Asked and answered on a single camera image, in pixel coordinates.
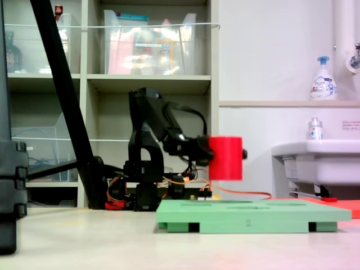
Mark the red cylinder block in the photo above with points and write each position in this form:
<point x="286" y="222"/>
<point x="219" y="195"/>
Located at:
<point x="226" y="159"/>

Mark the green shape-hole board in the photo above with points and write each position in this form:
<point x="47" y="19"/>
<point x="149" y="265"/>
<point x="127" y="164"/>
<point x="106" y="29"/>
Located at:
<point x="253" y="215"/>

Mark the orange flat block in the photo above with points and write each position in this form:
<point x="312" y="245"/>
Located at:
<point x="350" y="206"/>

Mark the circuit board with connectors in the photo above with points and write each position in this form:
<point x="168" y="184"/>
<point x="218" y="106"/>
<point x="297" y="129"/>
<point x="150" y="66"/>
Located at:
<point x="204" y="197"/>

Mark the beige shelf unit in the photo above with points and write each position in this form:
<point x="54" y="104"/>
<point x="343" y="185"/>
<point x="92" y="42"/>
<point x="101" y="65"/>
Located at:
<point x="149" y="81"/>

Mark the small clear sanitizer bottle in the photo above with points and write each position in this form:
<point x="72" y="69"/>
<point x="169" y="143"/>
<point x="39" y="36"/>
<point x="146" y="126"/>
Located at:
<point x="315" y="130"/>

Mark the white sink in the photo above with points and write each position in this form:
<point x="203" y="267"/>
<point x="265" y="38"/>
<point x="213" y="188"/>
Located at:
<point x="323" y="163"/>

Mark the red base clamp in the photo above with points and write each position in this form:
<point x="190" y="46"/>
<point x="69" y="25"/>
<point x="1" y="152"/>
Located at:
<point x="114" y="204"/>

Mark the small red flat piece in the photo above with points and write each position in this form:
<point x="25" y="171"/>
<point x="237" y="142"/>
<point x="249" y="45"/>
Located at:
<point x="329" y="199"/>

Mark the clear bin with packages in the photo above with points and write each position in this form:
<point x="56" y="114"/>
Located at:
<point x="149" y="47"/>

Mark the white blue-pump soap bottle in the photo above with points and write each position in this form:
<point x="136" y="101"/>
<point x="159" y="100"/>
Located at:
<point x="323" y="84"/>

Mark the thin black tripod leg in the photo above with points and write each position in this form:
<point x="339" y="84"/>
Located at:
<point x="50" y="169"/>

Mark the empty clear plastic bin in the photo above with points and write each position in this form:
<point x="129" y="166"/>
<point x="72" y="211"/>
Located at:
<point x="42" y="149"/>

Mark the thick black tripod leg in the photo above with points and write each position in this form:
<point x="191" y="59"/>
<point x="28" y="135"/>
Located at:
<point x="60" y="76"/>

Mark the clear bin with bottles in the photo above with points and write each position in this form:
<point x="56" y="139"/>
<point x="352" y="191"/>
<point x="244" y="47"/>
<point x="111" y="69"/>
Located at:
<point x="66" y="42"/>

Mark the notched black stack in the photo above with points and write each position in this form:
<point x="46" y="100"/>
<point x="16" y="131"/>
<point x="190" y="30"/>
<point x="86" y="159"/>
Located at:
<point x="12" y="197"/>

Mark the brown bottle red cap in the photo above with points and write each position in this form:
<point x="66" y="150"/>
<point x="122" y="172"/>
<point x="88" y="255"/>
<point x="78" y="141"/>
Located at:
<point x="58" y="12"/>

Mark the red-print wall label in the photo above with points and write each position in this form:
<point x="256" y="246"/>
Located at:
<point x="351" y="125"/>

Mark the dark vertical post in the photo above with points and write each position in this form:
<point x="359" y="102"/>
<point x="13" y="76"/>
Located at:
<point x="4" y="70"/>

